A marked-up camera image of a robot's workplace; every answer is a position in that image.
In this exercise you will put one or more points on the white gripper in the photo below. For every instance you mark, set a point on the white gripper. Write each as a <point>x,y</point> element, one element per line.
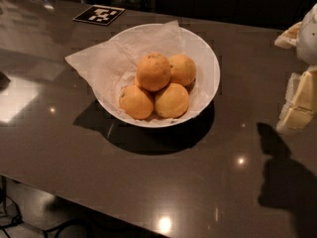
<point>308,39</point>

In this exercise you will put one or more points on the orange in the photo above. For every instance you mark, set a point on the orange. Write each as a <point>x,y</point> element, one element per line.
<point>183,69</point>
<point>172,101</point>
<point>153,72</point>
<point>136,102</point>

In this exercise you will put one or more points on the white bowl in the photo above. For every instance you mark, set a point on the white bowl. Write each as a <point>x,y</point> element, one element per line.
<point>206,66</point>

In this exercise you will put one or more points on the black white fiducial marker card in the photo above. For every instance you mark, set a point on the black white fiducial marker card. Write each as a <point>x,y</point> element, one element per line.
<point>99,15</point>

